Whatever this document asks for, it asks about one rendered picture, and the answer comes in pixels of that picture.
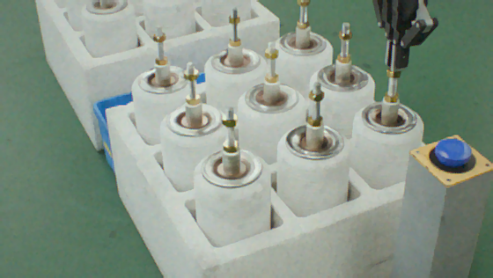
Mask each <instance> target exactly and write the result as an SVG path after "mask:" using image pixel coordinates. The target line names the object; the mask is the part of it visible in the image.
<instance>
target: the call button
mask: <svg viewBox="0 0 493 278"><path fill-rule="evenodd" d="M436 155H437V157H438V160H439V162H440V163H442V164H443V165H446V166H449V167H453V168H457V167H461V166H463V165H464V164H465V163H467V162H468V161H469V160H470V159H471V156H472V149H471V147H470V146H469V145H468V144H467V143H464V142H462V141H461V140H457V139H445V140H442V141H440V142H438V145H437V147H436Z"/></svg>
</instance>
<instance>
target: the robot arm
mask: <svg viewBox="0 0 493 278"><path fill-rule="evenodd" d="M372 3H373V6H374V10H375V14H376V18H377V22H378V26H379V28H380V29H385V36H386V38H387V42H386V59H385V64H386V65H387V66H388V67H390V68H391V70H393V71H394V72H396V71H401V70H405V69H406V68H407V67H408V59H409V51H410V47H412V46H415V45H421V44H422V43H423V42H425V41H426V38H427V37H428V36H429V35H430V34H431V33H432V32H433V31H434V30H435V29H436V27H437V26H438V19H437V18H436V17H433V18H431V17H430V15H429V12H428V11H427V9H426V7H427V6H428V3H429V0H372ZM382 9H383V10H382ZM406 30H408V31H407V34H406V35H405V33H406Z"/></svg>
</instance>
